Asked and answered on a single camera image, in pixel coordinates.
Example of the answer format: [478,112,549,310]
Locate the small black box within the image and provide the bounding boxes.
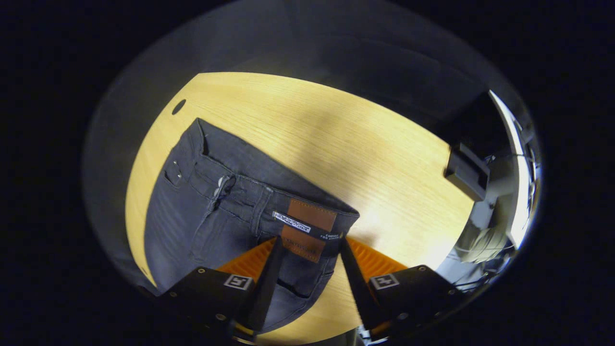
[444,141,491,202]

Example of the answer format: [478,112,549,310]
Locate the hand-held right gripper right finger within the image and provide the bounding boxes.
[338,235,463,338]

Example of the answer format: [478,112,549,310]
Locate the dark grey jeans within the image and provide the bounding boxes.
[143,118,361,334]

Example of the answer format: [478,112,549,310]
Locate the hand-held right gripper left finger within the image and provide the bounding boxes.
[155,235,284,338]

